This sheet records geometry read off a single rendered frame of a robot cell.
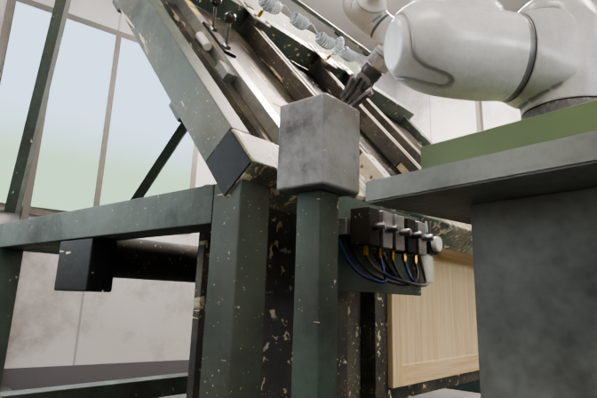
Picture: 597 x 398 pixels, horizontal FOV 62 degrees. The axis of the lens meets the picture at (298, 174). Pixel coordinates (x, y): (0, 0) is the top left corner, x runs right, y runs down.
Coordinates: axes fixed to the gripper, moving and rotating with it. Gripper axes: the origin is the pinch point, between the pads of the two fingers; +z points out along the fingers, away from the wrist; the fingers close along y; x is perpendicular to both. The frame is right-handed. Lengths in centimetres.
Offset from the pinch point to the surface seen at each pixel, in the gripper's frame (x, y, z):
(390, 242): 32, -66, 4
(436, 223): -17, -50, 5
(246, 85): 45.9, -3.7, 4.6
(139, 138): -42, 164, 132
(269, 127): 46, -22, 6
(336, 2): -173, 227, -20
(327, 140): 70, -61, -12
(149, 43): 71, 11, 10
